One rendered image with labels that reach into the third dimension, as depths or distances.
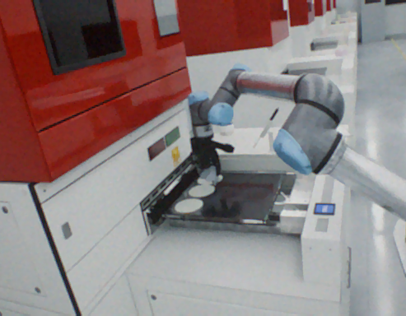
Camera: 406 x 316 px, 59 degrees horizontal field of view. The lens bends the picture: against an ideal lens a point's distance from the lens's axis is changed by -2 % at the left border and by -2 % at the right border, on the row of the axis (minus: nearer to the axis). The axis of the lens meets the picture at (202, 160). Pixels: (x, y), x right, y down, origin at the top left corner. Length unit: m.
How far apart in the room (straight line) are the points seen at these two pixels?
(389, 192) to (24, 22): 0.87
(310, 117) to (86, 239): 0.65
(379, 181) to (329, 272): 0.27
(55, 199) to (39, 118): 0.21
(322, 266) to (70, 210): 0.65
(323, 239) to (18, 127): 0.75
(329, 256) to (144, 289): 0.56
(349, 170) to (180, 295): 0.60
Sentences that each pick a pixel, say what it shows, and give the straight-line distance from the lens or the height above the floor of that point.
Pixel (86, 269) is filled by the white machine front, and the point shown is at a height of 0.94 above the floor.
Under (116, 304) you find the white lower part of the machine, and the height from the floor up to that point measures 0.76.
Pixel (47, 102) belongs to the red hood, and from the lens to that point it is 0.86.
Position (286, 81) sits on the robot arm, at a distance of 1.03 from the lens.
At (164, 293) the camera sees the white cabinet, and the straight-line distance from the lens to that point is 1.18.
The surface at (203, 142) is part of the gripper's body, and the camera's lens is 1.33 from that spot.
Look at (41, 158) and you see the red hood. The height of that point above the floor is 1.28.
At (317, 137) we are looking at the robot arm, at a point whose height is 1.21.
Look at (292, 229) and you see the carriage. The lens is 1.17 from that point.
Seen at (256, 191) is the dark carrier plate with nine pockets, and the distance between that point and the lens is 1.34.
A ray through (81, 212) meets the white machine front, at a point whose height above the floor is 1.09.
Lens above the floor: 1.50
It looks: 21 degrees down
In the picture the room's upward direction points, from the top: 10 degrees counter-clockwise
